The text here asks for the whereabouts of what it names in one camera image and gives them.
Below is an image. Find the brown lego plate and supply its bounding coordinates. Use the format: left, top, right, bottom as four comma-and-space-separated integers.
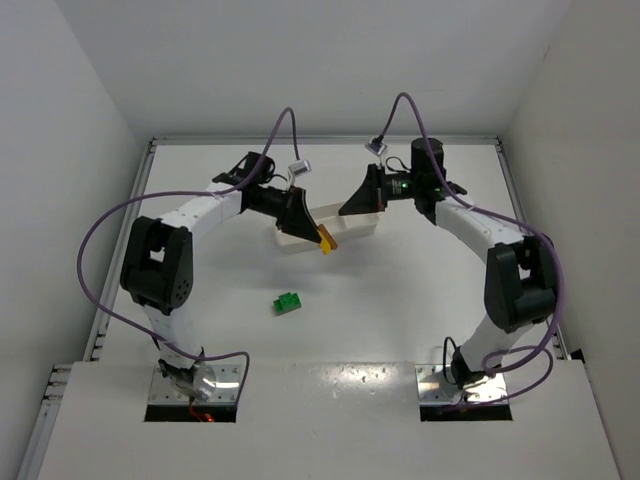
318, 224, 337, 244

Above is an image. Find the green lego brick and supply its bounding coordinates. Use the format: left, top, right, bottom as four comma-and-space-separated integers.
273, 297, 296, 316
278, 292, 302, 312

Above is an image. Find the yellow curved lego brick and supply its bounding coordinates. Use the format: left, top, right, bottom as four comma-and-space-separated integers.
319, 238, 337, 255

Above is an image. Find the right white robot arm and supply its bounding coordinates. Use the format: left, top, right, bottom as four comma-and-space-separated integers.
339, 138, 557, 388

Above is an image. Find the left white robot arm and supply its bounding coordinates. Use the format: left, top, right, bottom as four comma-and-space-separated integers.
120, 152, 330, 400

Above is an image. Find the white three-compartment tray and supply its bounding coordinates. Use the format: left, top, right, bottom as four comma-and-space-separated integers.
272, 203, 382, 255

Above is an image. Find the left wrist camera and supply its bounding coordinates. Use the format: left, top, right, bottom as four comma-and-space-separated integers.
287, 159, 312, 188

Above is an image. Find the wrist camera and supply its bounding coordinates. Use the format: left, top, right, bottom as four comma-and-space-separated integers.
287, 159, 312, 188
365, 136, 387, 167

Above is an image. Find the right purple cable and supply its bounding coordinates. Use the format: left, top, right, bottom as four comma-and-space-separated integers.
374, 91, 567, 411

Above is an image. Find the purple cable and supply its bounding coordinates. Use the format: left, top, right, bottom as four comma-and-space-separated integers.
374, 91, 567, 411
76, 106, 302, 401

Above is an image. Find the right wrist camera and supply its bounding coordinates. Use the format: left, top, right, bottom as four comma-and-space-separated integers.
365, 136, 387, 167

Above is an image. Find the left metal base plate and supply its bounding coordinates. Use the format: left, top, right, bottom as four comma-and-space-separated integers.
148, 364, 241, 407

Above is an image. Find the metal base plate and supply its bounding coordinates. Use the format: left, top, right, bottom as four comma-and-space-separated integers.
415, 364, 509, 407
148, 364, 241, 407

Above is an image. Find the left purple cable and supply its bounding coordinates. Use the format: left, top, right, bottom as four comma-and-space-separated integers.
76, 106, 302, 401

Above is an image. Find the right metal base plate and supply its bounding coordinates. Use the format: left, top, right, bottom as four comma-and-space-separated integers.
415, 364, 509, 407

